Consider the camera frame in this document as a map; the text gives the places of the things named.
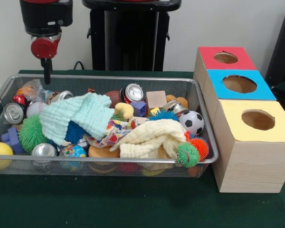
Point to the cream waffle cloth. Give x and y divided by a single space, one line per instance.
152 135

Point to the black chair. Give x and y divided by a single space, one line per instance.
282 47

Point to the large blue spiky ball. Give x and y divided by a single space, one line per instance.
162 116

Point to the mint green waffle cloth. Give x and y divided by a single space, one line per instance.
85 114

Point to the clear blue plastic packet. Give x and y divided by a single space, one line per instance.
35 89

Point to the small soccer ball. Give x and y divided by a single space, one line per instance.
192 123

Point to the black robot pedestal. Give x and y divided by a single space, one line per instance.
123 42

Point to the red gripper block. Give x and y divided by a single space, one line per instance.
44 47

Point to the shallow clear mesh bin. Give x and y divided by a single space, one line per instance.
73 169

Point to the yellow smiley ball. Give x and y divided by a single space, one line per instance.
0 149

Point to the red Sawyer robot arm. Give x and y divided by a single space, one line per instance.
45 16

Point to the plain wooden cube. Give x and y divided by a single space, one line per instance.
137 119

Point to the colourful polka dot cloth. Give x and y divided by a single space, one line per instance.
116 133

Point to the blue globe ball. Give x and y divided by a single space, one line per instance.
72 150

